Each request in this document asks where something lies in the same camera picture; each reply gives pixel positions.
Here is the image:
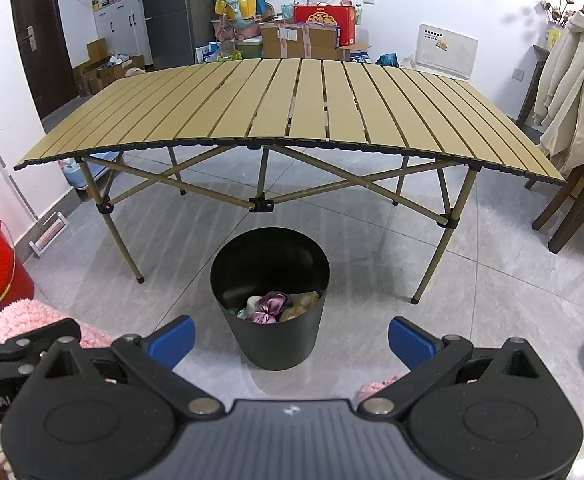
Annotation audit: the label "beige coat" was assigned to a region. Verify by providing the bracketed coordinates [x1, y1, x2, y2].
[531, 10, 584, 176]

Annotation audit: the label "pink fluffy fabric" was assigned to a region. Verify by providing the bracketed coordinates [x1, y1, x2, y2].
[0, 300, 112, 350]
[359, 374, 407, 402]

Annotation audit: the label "dark wooden chair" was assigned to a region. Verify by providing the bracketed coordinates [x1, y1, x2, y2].
[524, 145, 584, 266]

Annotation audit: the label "green storage box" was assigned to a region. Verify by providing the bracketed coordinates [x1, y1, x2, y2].
[236, 36, 263, 60]

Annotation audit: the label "large taped cardboard box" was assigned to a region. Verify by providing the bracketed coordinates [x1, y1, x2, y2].
[261, 22, 343, 61]

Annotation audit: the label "dark brown door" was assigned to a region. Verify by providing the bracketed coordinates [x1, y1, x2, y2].
[9, 0, 77, 121]

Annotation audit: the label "grey refrigerator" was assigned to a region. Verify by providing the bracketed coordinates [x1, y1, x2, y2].
[139, 0, 227, 71]

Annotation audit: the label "tan slatted folding table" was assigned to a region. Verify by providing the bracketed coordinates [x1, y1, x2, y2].
[13, 57, 567, 306]

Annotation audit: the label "pile of small cardboard boxes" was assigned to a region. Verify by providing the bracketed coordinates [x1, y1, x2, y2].
[73, 37, 145, 96]

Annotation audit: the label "black round bin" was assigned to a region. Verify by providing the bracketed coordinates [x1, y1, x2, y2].
[210, 227, 331, 371]

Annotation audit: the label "dried flowers in vase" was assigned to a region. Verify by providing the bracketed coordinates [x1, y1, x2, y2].
[532, 0, 584, 28]

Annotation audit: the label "dark wooden side table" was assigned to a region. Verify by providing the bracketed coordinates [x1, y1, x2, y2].
[516, 45, 553, 128]

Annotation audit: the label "pink satin scrunchie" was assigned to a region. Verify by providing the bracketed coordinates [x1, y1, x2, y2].
[247, 292, 293, 325]

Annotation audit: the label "white and yellow plush toy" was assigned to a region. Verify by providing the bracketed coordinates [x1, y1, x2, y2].
[279, 291, 320, 322]

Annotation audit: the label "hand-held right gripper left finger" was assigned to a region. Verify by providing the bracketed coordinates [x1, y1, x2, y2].
[44, 316, 223, 417]

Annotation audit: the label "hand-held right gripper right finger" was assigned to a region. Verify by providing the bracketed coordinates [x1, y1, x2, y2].
[362, 316, 540, 418]

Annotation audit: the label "red gift box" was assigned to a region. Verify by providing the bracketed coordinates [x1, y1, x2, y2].
[293, 4, 357, 48]

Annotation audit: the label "blue pet feeder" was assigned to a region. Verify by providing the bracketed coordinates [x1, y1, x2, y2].
[60, 157, 107, 202]

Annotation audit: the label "white cabinet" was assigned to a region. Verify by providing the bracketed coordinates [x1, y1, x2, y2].
[89, 0, 153, 96]

